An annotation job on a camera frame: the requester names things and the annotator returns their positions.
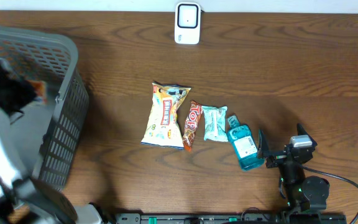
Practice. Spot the red Top candy bar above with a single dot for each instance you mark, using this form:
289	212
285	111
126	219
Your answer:
191	125

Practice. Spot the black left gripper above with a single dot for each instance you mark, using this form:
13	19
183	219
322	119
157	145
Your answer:
15	85

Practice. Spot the blue mouthwash bottle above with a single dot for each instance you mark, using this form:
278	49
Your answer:
240	137

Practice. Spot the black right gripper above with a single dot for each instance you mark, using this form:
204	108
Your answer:
277	157

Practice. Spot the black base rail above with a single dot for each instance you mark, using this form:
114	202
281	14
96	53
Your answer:
248	217

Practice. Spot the white barcode scanner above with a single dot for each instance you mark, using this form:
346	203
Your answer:
187	23

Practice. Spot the light blue snack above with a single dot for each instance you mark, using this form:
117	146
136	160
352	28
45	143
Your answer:
215	123

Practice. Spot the orange small snack packet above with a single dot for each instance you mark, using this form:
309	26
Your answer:
40	88

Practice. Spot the yellow snack bag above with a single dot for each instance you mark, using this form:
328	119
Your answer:
162	127

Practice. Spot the grey plastic basket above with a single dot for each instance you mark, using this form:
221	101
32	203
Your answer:
64	109

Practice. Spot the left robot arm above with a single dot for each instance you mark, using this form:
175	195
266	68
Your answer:
46	204

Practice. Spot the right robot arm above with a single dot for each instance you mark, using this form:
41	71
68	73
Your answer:
304	194

